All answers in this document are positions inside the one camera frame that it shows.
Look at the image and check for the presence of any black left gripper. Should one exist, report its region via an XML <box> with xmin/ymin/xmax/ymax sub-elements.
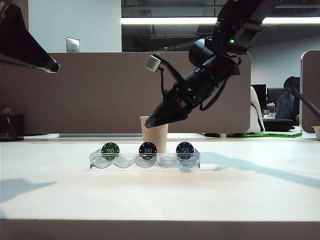
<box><xmin>0</xmin><ymin>0</ymin><xmax>61</xmax><ymax>74</ymax></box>

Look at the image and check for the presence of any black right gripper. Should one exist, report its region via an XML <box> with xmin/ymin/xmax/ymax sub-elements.
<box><xmin>144</xmin><ymin>74</ymin><xmax>205</xmax><ymax>130</ymax></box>

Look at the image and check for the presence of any black 100 poker chip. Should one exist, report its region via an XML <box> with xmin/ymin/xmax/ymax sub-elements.
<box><xmin>138</xmin><ymin>142</ymin><xmax>158</xmax><ymax>161</ymax></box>

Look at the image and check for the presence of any brown paper cup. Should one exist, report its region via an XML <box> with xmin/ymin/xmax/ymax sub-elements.
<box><xmin>139</xmin><ymin>115</ymin><xmax>170</xmax><ymax>154</ymax></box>

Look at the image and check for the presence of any blue 50 poker chip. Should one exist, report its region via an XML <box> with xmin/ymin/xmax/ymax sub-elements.
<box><xmin>175</xmin><ymin>142</ymin><xmax>195</xmax><ymax>162</ymax></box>

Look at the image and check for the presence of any clear acrylic chip tray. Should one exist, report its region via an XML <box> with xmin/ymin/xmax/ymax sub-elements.
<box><xmin>89</xmin><ymin>147</ymin><xmax>202</xmax><ymax>171</ymax></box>

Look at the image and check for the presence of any green 20 poker chip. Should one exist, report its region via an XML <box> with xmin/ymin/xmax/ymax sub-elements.
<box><xmin>100</xmin><ymin>142</ymin><xmax>121</xmax><ymax>162</ymax></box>

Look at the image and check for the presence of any wide brown desk partition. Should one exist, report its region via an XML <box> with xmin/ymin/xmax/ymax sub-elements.
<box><xmin>0</xmin><ymin>51</ymin><xmax>252</xmax><ymax>136</ymax></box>

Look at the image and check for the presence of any black mesh pen holder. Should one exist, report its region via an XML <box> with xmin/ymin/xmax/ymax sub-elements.
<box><xmin>0</xmin><ymin>107</ymin><xmax>26</xmax><ymax>143</ymax></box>

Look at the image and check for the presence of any white chair back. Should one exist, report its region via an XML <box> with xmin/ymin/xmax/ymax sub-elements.
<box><xmin>249</xmin><ymin>88</ymin><xmax>266</xmax><ymax>133</ymax></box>

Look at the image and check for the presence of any white ceiling light strip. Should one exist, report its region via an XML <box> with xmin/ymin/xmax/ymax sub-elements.
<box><xmin>121</xmin><ymin>16</ymin><xmax>320</xmax><ymax>25</ymax></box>

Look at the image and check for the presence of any black monitor with dark screen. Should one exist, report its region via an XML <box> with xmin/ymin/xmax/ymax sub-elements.
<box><xmin>251</xmin><ymin>84</ymin><xmax>267</xmax><ymax>104</ymax></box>

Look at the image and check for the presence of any black monitor with lit screen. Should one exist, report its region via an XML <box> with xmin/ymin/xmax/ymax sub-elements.
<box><xmin>266</xmin><ymin>87</ymin><xmax>286</xmax><ymax>104</ymax></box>

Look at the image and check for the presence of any person in blue jacket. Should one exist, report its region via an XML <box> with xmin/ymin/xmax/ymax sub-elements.
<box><xmin>274</xmin><ymin>76</ymin><xmax>301</xmax><ymax>123</ymax></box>

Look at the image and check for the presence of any black slanted pole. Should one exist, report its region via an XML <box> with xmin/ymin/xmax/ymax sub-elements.
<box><xmin>287</xmin><ymin>86</ymin><xmax>320</xmax><ymax>115</ymax></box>

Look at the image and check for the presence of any narrow brown desk partition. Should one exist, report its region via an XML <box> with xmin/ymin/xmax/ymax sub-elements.
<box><xmin>299</xmin><ymin>50</ymin><xmax>320</xmax><ymax>134</ymax></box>

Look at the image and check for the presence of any beige paper bowl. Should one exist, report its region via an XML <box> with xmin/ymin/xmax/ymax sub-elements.
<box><xmin>310</xmin><ymin>126</ymin><xmax>320</xmax><ymax>142</ymax></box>

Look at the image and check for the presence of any thin black camera cable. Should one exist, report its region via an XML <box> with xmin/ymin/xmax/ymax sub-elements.
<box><xmin>159</xmin><ymin>68</ymin><xmax>168</xmax><ymax>100</ymax></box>

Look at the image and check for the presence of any black camera bracket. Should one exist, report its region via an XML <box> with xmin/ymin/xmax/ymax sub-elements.
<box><xmin>157</xmin><ymin>56</ymin><xmax>184</xmax><ymax>85</ymax></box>

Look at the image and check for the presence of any metal wall plate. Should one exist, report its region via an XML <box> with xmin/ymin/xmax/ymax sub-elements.
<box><xmin>65</xmin><ymin>37</ymin><xmax>80</xmax><ymax>54</ymax></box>

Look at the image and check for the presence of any looped black arm cable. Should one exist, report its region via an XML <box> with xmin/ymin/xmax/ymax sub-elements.
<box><xmin>199</xmin><ymin>56</ymin><xmax>243</xmax><ymax>112</ymax></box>

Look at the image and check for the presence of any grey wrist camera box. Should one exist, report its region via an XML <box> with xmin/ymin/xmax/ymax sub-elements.
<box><xmin>146</xmin><ymin>52</ymin><xmax>162</xmax><ymax>73</ymax></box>

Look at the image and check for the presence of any grey metal partition rail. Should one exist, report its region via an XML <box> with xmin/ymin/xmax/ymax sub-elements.
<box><xmin>59</xmin><ymin>133</ymin><xmax>145</xmax><ymax>139</ymax></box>

